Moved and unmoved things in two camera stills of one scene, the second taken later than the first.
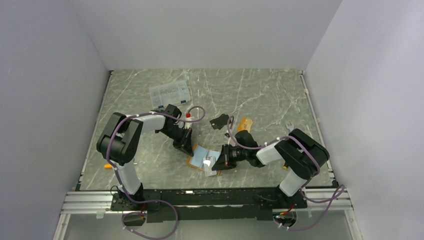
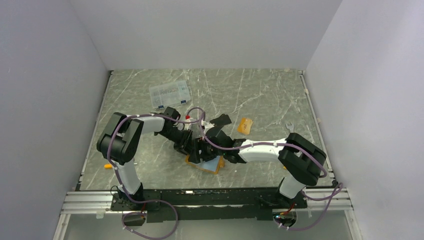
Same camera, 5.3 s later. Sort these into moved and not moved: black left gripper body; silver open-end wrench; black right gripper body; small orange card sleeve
Moved: black right gripper body
Not moved: black left gripper body; silver open-end wrench; small orange card sleeve
